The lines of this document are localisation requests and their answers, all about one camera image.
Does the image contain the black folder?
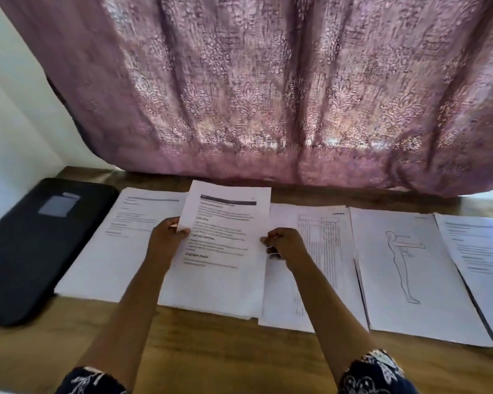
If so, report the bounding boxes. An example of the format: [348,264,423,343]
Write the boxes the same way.
[0,177,121,327]

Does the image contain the person's right hand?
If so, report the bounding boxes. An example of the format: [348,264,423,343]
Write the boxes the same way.
[260,227,311,269]

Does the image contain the white curtain lining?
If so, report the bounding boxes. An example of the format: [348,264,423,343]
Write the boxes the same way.
[0,0,120,171]

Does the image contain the pink patterned curtain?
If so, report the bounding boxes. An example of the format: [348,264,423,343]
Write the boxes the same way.
[0,0,493,199]

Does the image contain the grey-header text paper pile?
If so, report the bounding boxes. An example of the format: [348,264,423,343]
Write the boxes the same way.
[54,187,189,304]

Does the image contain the dark-header text paper pile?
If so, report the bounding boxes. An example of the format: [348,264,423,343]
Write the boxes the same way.
[158,179,273,320]

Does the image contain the person's left forearm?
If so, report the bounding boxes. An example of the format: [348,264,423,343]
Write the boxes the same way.
[78,262,177,383]

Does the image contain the person's left hand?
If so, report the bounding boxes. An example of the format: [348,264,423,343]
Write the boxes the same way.
[145,216,192,273]

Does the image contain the person's right forearm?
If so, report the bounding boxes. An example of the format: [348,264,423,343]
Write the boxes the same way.
[288,260,391,378]

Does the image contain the table-print paper pile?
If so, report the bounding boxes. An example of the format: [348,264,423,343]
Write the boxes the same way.
[258,202,369,334]

